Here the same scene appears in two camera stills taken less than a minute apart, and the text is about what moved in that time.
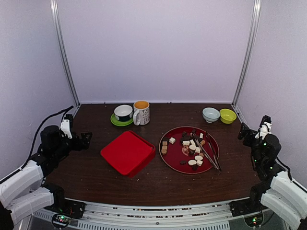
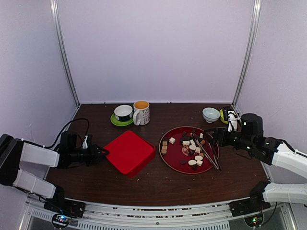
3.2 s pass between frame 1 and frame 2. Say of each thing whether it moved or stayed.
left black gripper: moved
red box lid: stayed
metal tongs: stayed
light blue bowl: stayed
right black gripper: moved
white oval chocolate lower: stayed
